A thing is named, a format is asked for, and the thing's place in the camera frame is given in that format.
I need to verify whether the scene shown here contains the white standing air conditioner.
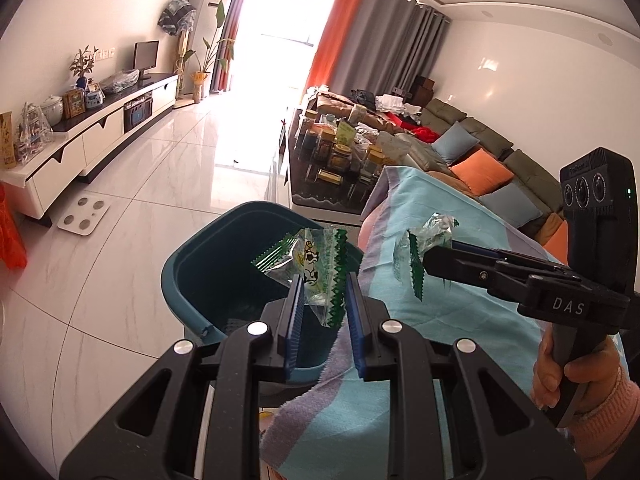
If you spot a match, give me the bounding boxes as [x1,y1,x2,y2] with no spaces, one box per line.
[181,0,238,97]

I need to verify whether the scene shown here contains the blue vase with branches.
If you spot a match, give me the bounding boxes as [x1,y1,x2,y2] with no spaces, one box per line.
[69,45,99,92]

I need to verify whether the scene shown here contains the black monitor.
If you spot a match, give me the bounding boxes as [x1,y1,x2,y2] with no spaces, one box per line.
[133,40,161,81]

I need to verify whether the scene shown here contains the wooden picture frame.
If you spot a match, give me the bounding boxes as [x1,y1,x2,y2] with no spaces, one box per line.
[62,87,87,120]

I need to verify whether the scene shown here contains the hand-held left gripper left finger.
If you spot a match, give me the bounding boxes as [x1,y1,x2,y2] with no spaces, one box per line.
[59,274,307,480]

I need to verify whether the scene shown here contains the dark red and grey curtain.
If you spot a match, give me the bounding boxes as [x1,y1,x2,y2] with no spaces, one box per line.
[210,0,258,93]

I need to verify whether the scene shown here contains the orange pillow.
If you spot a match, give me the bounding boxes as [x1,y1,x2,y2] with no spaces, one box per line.
[450,149,515,196]
[542,220,571,266]

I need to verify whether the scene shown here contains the light blue large pillow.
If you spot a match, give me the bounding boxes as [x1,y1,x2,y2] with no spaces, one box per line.
[477,182,543,228]

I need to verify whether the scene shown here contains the brown sofa throw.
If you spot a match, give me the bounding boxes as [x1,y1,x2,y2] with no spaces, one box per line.
[426,170,473,196]

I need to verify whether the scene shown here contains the teal and grey striped blanket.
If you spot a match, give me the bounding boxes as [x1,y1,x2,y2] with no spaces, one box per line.
[260,165,576,480]

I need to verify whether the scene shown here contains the red cloth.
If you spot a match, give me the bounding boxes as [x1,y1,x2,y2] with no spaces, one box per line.
[400,115,442,145]

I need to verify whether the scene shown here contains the brown box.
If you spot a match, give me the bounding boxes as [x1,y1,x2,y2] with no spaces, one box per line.
[414,76,436,106]

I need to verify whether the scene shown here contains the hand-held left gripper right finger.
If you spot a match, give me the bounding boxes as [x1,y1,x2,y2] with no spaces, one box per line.
[345,271,587,480]

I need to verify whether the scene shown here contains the built-in black appliance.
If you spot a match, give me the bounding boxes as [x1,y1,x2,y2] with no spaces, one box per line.
[123,97,153,133]

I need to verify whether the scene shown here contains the group of glass jars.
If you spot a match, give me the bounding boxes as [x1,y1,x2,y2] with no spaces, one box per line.
[295,105,391,188]

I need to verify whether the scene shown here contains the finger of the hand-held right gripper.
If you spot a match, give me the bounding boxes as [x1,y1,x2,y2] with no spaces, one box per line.
[451,240,582,280]
[422,245,532,307]

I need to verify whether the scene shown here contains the pile of white clothes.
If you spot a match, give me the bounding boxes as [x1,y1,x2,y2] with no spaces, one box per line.
[375,94,425,117]

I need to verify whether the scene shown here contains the plastic-wrapped tray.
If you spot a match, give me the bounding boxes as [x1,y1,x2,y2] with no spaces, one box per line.
[99,70,140,95]

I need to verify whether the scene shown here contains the white and black TV stand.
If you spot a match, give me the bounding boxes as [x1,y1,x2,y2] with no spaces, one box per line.
[0,72,181,228]

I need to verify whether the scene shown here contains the olive green sofa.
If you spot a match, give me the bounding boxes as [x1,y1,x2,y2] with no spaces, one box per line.
[310,87,571,261]

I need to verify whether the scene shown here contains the tall potted leafy plant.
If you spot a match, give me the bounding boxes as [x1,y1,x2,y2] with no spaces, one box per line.
[192,1,236,103]

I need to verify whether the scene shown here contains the orange curtain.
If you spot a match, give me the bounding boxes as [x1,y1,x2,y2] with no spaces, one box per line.
[310,0,368,93]

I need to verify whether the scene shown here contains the person's right hand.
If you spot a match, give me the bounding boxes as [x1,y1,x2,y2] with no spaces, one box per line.
[531,327,626,411]

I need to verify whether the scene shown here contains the teal plastic bin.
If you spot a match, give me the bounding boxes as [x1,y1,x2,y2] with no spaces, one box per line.
[161,201,365,383]

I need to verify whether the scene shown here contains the person's right forearm pink sleeve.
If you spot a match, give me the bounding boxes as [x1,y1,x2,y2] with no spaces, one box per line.
[572,362,640,480]

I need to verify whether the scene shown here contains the covered standing fan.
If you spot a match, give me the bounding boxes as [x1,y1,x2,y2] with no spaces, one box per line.
[157,0,197,108]

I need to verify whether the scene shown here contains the dark glass coffee table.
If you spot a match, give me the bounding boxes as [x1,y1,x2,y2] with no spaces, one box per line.
[280,105,391,226]

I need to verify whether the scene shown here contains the yellow upright box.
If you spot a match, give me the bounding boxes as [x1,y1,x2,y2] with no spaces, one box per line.
[0,111,18,169]

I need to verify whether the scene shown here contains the light blue small pillow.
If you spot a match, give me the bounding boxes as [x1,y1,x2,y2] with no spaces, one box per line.
[431,122,481,165]

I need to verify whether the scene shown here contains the clear green-edged snack wrapper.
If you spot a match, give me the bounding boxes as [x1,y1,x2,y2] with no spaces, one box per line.
[250,226,349,329]

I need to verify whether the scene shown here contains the plastic-wrapped ship model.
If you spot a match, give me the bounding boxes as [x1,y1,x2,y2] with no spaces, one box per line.
[15,102,53,163]

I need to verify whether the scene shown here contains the orange plastic bag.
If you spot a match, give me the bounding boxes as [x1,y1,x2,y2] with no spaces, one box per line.
[0,182,28,271]

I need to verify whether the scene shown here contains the white bathroom scale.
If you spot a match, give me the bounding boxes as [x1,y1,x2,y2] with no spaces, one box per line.
[56,196,112,233]

